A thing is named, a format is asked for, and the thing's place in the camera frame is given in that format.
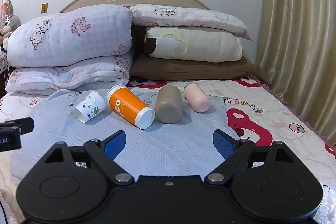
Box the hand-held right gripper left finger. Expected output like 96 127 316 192
43 130 135 185

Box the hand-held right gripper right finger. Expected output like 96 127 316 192
204 129 295 184

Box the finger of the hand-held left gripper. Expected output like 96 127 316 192
0 117 35 135

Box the orange cup with white lid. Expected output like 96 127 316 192
105 84 156 130

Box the white leaf print paper cup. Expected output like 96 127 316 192
75 91 107 124

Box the pink cup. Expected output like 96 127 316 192
183 83 211 113

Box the taupe cup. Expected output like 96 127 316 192
154 85 183 124

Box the light blue textured mat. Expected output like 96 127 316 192
10 89 239 186

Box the cartoon printed bed sheet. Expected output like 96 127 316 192
0 76 336 189

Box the white floral folded quilt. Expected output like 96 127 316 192
5 52 134 96

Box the brown pillow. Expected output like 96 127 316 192
130 54 257 81

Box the cream pillow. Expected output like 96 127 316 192
143 26 243 62

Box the lavender checked folded quilt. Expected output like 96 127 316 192
7 4 134 68

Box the grey bunny plush toy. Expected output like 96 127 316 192
0 0 21 40

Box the white fuzzy blanket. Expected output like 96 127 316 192
310 179 336 224

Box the white floral pillow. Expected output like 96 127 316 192
130 4 253 41

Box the beige curtain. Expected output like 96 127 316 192
256 0 336 148

